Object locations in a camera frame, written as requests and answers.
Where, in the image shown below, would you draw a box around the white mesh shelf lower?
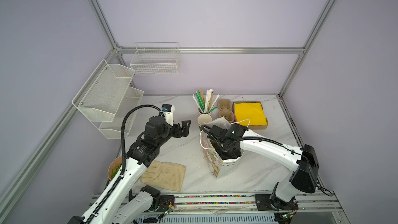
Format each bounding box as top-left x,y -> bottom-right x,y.
98,87 -> 144,140

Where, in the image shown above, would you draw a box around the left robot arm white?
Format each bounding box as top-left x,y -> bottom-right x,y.
69,113 -> 191,224

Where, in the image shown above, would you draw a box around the paper cups black sleeve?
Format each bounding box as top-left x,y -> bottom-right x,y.
197,114 -> 212,129

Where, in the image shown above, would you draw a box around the kraft bowl with green plant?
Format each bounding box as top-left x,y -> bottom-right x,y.
107,156 -> 122,180

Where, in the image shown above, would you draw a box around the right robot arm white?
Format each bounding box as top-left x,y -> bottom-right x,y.
201,123 -> 319,211

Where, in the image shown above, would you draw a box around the cardboard box yellow napkins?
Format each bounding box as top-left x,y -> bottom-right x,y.
233,101 -> 268,130

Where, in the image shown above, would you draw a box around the stacked pulp cup carriers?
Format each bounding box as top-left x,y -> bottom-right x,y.
217,99 -> 235,123

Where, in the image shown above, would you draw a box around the beige work glove left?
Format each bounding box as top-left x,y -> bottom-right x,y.
141,161 -> 186,192

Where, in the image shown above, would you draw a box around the green wrapped straw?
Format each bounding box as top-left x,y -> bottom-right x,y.
192,89 -> 217,113

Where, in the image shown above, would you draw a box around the aluminium frame profiles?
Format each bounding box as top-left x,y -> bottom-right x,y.
1,0 -> 337,216

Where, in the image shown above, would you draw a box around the cartoon animal paper gift bag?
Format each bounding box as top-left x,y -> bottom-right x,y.
200,117 -> 249,178

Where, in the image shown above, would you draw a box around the white mesh shelf upper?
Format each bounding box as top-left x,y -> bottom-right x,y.
72,60 -> 135,122

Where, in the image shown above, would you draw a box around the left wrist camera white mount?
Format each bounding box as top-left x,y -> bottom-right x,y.
162,104 -> 175,126

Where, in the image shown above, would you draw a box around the white mesh shelf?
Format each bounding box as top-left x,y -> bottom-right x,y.
98,87 -> 144,140
72,60 -> 135,122

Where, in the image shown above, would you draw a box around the pink metal bucket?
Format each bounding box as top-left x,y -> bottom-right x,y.
198,107 -> 212,116

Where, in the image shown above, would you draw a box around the white wire basket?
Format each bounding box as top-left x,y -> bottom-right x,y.
130,42 -> 180,76

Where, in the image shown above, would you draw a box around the black corrugated cable right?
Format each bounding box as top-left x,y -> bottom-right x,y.
201,124 -> 302,156

